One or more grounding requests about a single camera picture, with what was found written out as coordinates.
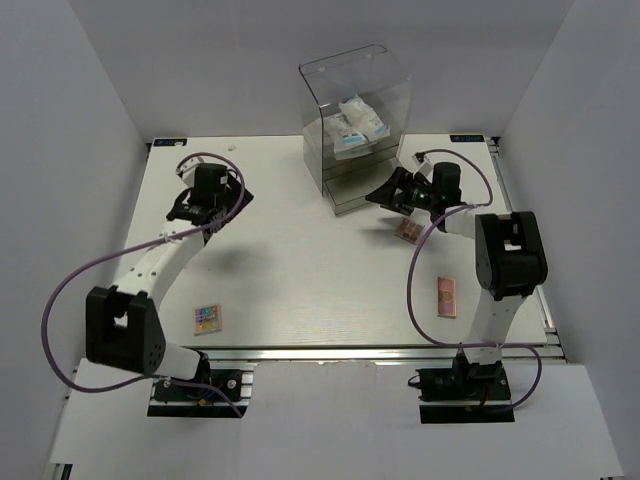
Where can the clear acrylic drawer organizer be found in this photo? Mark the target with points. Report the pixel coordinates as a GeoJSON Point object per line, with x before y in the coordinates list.
{"type": "Point", "coordinates": [375, 74]}

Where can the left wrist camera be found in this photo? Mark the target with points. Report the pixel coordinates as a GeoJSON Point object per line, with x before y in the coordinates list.
{"type": "Point", "coordinates": [186, 171]}

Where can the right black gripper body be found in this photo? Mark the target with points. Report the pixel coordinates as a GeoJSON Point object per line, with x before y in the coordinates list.
{"type": "Point", "coordinates": [416, 196]}

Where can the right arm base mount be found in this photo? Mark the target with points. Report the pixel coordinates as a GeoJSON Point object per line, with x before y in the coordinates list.
{"type": "Point", "coordinates": [443, 402]}

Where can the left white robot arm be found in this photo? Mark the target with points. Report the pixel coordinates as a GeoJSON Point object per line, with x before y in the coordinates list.
{"type": "Point", "coordinates": [123, 329]}

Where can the white wipes pack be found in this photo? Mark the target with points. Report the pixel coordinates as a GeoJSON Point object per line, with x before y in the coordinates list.
{"type": "Point", "coordinates": [348, 142]}
{"type": "Point", "coordinates": [364, 118]}

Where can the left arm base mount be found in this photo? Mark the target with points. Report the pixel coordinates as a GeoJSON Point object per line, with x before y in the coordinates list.
{"type": "Point", "coordinates": [168, 400]}

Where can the left blue table label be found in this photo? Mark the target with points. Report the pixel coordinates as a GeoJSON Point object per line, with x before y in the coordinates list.
{"type": "Point", "coordinates": [169, 142]}

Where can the aluminium table rail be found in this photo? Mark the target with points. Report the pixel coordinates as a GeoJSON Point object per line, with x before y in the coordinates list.
{"type": "Point", "coordinates": [329, 354]}

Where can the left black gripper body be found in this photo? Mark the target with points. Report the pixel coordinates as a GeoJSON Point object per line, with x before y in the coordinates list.
{"type": "Point", "coordinates": [228, 202]}

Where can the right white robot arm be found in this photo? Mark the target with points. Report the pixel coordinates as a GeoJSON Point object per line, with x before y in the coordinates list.
{"type": "Point", "coordinates": [510, 261]}

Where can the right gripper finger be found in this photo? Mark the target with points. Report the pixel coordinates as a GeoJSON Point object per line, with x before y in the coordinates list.
{"type": "Point", "coordinates": [384, 196]}
{"type": "Point", "coordinates": [401, 178]}

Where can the blue table label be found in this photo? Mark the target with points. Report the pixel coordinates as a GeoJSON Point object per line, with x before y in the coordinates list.
{"type": "Point", "coordinates": [169, 142]}
{"type": "Point", "coordinates": [466, 138]}

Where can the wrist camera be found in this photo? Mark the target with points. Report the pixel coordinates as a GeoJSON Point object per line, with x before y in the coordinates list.
{"type": "Point", "coordinates": [186, 171]}
{"type": "Point", "coordinates": [423, 165]}

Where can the long pink blush palette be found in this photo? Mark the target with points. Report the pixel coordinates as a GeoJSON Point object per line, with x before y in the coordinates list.
{"type": "Point", "coordinates": [446, 298]}

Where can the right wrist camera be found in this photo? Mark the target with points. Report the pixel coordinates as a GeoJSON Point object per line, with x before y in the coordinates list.
{"type": "Point", "coordinates": [423, 165]}

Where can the right blue table label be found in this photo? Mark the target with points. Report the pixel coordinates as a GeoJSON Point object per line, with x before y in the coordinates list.
{"type": "Point", "coordinates": [466, 138]}

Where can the colourful eyeshadow palette left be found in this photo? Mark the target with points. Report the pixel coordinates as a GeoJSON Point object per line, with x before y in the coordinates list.
{"type": "Point", "coordinates": [207, 319]}

